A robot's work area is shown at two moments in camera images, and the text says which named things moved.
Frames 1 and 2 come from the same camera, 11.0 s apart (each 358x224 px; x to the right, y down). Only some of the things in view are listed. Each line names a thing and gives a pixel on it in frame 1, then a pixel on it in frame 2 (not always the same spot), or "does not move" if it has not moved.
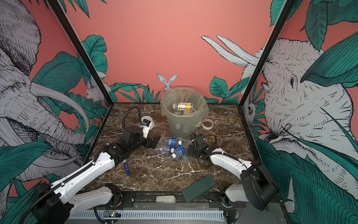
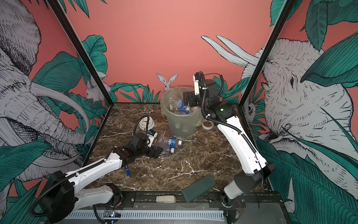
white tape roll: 209,128 does not move
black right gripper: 191,149 → 188,95
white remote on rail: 170,199 does not move
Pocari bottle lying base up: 161,150 does not move
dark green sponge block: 198,188 does not move
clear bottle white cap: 179,151 → 176,102
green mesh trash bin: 185,109 does not move
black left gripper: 154,144 → 152,154
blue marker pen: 126,167 does not move
